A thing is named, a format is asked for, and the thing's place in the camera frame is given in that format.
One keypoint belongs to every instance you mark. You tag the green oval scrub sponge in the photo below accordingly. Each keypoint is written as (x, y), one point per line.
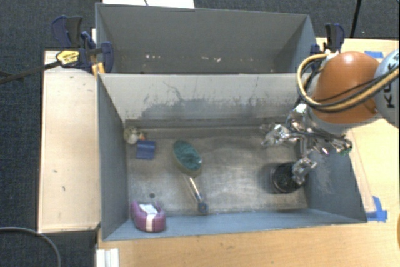
(187, 158)

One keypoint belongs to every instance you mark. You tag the blue block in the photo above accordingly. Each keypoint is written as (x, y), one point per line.
(145, 149)

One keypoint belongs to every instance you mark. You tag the purple and white pouch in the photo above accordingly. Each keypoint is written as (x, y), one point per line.
(147, 219)

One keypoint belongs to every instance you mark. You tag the black round lid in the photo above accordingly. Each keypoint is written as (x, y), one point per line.
(281, 179)

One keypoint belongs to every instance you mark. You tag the small white toy animal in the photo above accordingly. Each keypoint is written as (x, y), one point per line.
(132, 135)

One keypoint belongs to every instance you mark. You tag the grey metal bin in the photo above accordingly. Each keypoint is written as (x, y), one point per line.
(231, 165)

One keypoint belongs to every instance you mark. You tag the pale wood board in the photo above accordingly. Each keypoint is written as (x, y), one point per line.
(68, 150)

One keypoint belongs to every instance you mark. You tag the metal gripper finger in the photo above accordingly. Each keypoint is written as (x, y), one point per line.
(301, 170)
(276, 134)

